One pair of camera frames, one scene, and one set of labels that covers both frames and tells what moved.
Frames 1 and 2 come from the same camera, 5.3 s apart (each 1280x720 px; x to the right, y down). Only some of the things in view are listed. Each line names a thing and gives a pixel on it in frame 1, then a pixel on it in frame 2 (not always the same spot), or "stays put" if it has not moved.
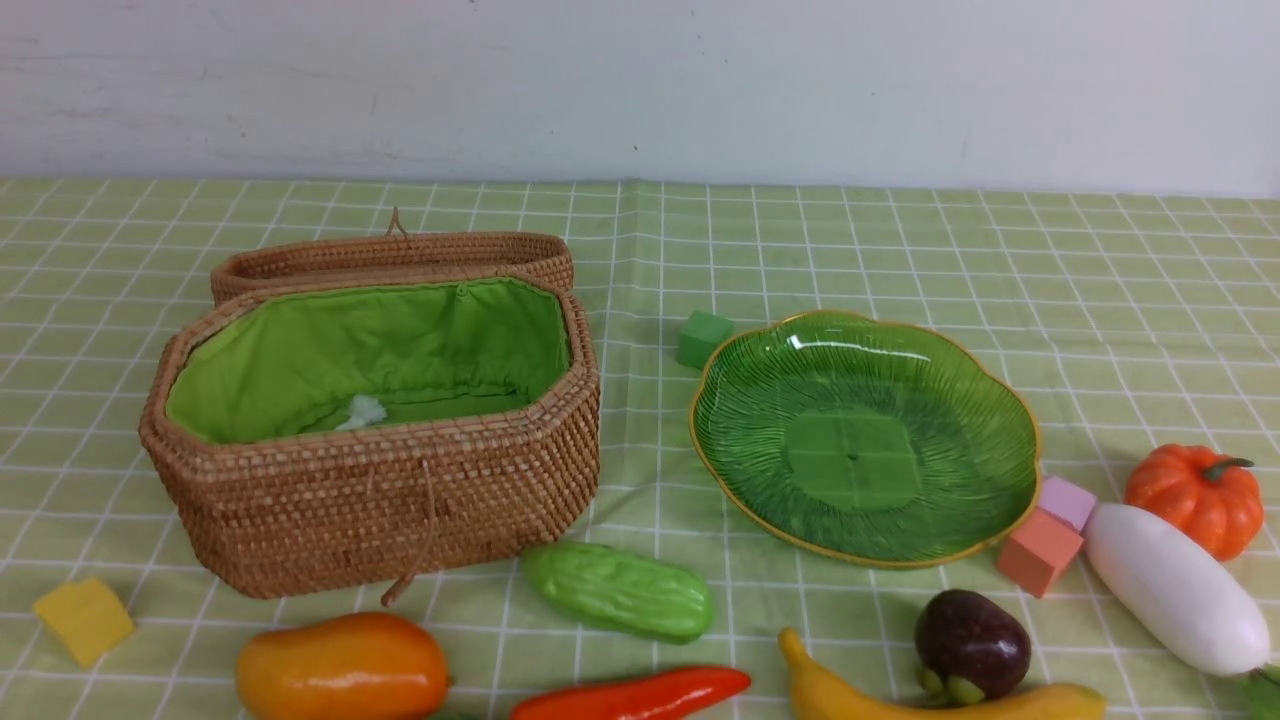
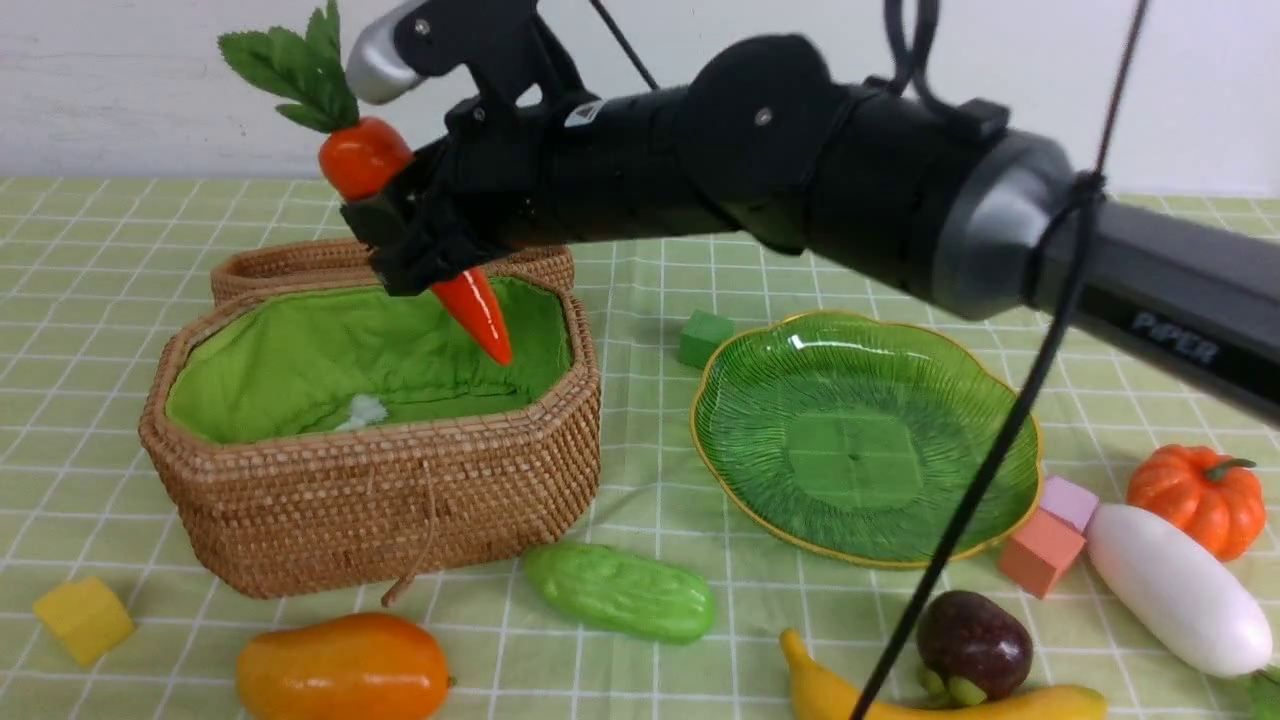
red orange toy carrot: x=659 y=696 → x=317 y=85
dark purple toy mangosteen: x=969 y=646 stays put
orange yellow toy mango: x=354 y=665 stays put
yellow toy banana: x=810 y=700 stays put
